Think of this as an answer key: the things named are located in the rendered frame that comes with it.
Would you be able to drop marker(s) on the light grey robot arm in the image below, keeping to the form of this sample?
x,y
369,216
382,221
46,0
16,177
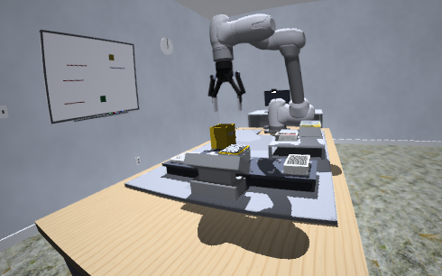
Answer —
x,y
256,29

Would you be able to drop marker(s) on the yellow-framed tip rack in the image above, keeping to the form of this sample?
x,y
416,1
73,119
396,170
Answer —
x,y
243,151

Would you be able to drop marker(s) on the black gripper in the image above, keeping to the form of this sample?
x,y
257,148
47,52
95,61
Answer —
x,y
224,73

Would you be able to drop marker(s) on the yellow open-top bin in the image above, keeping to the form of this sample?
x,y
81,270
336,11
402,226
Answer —
x,y
222,136

